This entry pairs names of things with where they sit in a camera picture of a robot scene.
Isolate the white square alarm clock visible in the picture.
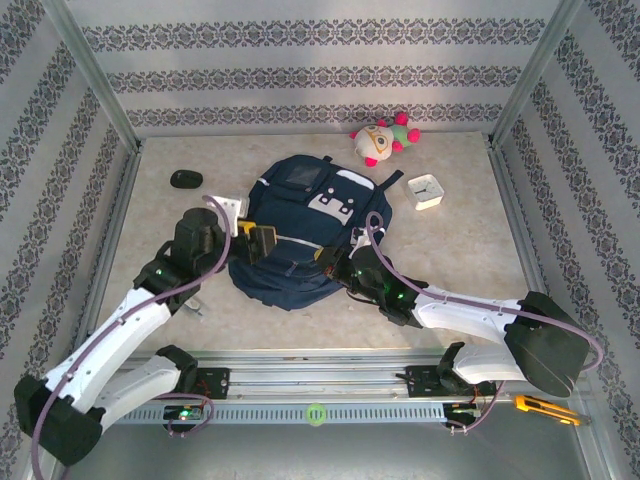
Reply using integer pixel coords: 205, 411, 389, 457
405, 173, 446, 211

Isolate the navy blue backpack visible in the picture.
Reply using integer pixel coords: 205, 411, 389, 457
227, 154, 405, 312

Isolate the yellow utility knife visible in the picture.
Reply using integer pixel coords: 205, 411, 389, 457
514, 394, 584, 427

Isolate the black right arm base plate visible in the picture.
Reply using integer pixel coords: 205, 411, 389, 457
407, 364, 499, 400

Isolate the right circuit board with wires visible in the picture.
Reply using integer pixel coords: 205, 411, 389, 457
443, 402, 485, 419

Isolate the left circuit board with LED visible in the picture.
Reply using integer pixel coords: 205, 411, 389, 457
163, 404, 204, 422

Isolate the white plush toy with glasses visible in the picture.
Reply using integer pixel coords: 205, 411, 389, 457
348, 112, 422, 169

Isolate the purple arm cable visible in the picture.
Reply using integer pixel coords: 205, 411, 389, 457
366, 211, 605, 435
30, 194, 234, 480

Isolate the aluminium mounting rail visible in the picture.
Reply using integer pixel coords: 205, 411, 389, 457
47, 349, 594, 401

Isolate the aluminium left frame post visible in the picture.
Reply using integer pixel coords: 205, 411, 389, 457
42, 0, 144, 151

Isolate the grey slotted cable duct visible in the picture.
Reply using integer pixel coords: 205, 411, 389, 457
67, 403, 446, 425

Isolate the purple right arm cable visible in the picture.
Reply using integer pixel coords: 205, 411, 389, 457
366, 211, 605, 435

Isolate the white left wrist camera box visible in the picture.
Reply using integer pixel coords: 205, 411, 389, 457
206, 193, 250, 222

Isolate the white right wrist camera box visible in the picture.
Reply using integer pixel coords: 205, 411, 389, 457
348, 225, 387, 247

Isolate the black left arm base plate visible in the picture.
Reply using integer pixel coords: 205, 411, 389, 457
139, 367, 231, 401

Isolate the aluminium right frame post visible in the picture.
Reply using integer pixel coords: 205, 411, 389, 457
488, 0, 587, 149

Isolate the aluminium frame post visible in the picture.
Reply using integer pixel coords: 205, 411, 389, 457
42, 0, 144, 151
488, 0, 587, 149

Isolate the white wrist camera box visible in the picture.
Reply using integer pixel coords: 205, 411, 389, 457
206, 193, 250, 222
348, 225, 387, 247

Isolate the aluminium right side rail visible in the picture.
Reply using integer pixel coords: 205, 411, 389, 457
487, 144, 571, 359

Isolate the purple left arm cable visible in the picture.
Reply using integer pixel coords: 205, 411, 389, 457
30, 194, 234, 480

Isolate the black computer mouse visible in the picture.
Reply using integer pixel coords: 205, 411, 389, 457
169, 170, 205, 190

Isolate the aluminium left side rail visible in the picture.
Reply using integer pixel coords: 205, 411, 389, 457
67, 147, 144, 364

